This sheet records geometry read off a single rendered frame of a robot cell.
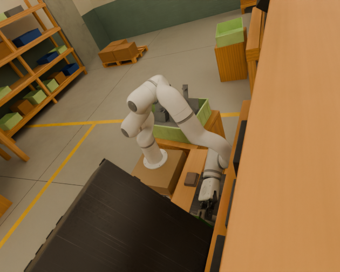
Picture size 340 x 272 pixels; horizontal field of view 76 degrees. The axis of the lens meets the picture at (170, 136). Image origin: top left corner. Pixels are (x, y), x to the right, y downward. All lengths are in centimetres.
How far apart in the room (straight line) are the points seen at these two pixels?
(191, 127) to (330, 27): 71
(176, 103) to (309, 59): 70
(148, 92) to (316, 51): 83
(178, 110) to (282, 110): 74
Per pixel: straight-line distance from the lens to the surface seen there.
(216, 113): 207
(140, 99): 99
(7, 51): 624
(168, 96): 89
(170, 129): 183
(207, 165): 101
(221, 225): 57
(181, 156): 159
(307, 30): 29
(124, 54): 642
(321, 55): 24
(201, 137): 95
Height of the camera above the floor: 205
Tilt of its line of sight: 39 degrees down
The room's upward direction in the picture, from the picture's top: 24 degrees counter-clockwise
